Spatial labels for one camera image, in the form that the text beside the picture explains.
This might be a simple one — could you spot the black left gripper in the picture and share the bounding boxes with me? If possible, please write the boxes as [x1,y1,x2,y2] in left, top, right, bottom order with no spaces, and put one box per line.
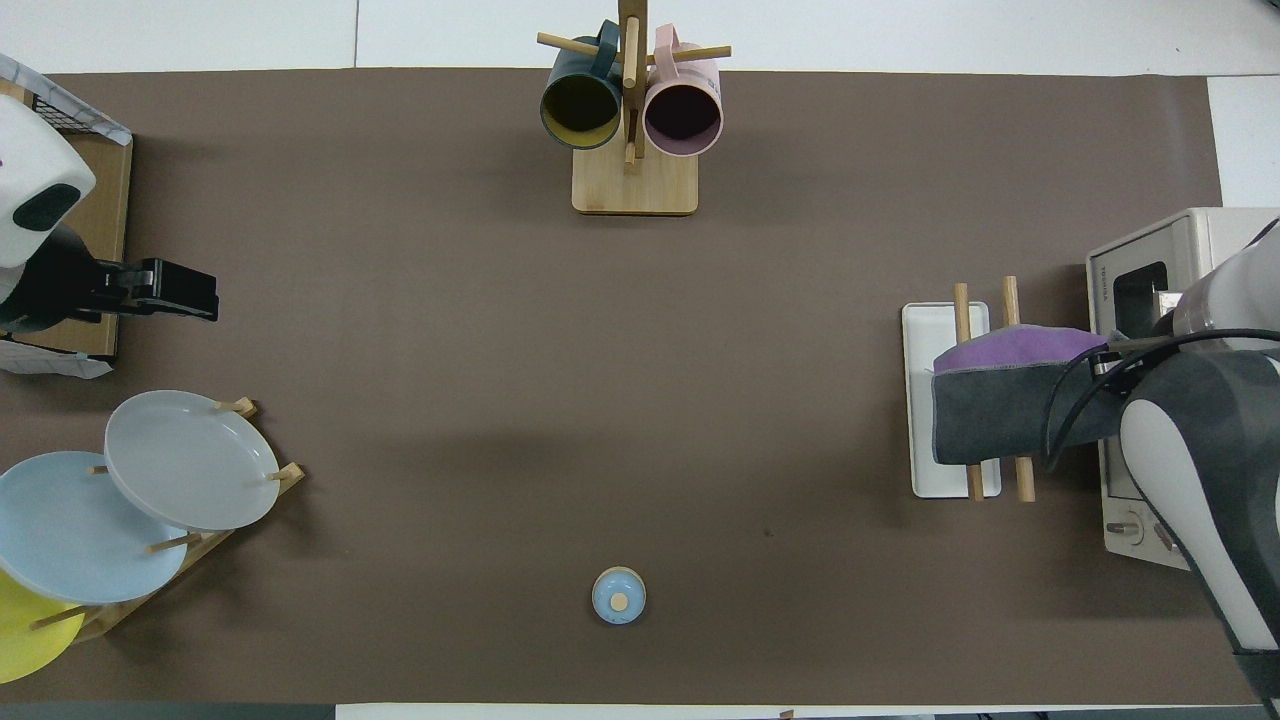
[0,228,219,333]

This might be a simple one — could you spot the purple and grey towel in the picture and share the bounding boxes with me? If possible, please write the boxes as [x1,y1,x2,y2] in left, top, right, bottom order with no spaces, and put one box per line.
[930,323,1126,467]

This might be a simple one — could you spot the white towel rack wooden bars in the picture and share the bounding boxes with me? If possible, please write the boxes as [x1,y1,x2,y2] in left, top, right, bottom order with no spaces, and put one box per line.
[901,276,1037,503]

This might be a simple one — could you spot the wooden plate rack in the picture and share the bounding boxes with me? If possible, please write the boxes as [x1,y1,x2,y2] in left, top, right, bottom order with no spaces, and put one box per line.
[30,397,306,643]

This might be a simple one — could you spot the wooden shelf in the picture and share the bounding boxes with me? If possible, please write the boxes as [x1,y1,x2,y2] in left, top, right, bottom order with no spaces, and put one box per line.
[0,80,134,361]

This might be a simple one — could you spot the beige toaster oven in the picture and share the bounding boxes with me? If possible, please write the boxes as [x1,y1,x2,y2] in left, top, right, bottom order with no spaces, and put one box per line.
[1086,207,1280,571]

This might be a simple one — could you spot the white patterned paper sheet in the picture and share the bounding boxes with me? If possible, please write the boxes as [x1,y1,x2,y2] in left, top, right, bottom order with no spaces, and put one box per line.
[0,52,133,147]
[0,340,114,380]

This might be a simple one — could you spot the grey plate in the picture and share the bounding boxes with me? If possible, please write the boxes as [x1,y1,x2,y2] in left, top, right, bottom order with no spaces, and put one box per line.
[104,390,282,532]

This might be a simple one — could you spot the light blue plate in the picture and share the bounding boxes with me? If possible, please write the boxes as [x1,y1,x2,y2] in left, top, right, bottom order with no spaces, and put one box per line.
[0,451,188,604]

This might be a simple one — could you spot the yellow plate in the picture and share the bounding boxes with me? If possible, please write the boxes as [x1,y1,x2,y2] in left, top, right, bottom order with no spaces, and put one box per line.
[0,568,86,684]

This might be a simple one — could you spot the dark teal mug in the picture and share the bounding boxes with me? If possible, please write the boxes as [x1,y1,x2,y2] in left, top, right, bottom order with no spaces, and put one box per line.
[540,20,624,151]

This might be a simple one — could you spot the brown table mat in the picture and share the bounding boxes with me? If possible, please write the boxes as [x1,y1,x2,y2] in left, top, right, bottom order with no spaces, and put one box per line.
[0,68,1276,706]

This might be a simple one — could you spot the wooden mug tree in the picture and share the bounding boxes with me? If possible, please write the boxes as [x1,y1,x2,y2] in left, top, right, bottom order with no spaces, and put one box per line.
[537,0,733,217]

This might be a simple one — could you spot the pink mug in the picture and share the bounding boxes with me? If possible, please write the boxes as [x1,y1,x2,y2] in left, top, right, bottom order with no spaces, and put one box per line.
[643,25,724,158]

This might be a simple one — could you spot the black wire basket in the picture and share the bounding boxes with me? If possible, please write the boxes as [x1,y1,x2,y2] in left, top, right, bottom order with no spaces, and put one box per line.
[28,92,83,137]

